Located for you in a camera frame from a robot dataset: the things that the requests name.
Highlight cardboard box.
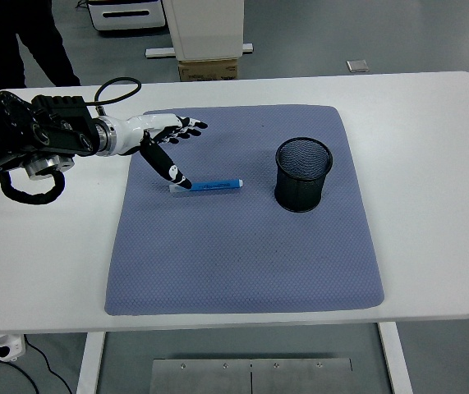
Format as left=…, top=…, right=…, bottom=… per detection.
left=177, top=57, right=240, bottom=82

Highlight white floor foot bar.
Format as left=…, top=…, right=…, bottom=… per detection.
left=145, top=42, right=255, bottom=58

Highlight white table leg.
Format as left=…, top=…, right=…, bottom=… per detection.
left=377, top=323, right=414, bottom=394
left=76, top=331, right=107, bottom=394

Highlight black mesh pen holder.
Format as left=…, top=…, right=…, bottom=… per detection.
left=274, top=136, right=334, bottom=213

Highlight white power strip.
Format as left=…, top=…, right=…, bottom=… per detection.
left=0, top=334, right=27, bottom=362

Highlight white cabinet panel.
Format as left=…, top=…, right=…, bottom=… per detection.
left=163, top=0, right=246, bottom=62

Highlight black floor cable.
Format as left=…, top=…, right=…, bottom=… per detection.
left=0, top=338, right=73, bottom=394

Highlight white unit with black slot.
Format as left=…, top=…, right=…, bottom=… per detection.
left=86, top=0, right=168, bottom=33

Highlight blue marker pen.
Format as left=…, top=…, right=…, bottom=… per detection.
left=169, top=178, right=246, bottom=195

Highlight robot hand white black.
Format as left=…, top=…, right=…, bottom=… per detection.
left=108, top=112, right=209, bottom=191

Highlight grey metal plate with screws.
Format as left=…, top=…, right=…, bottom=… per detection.
left=150, top=358, right=394, bottom=394

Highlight blue-grey textured mat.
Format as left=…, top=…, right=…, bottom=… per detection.
left=104, top=104, right=385, bottom=316

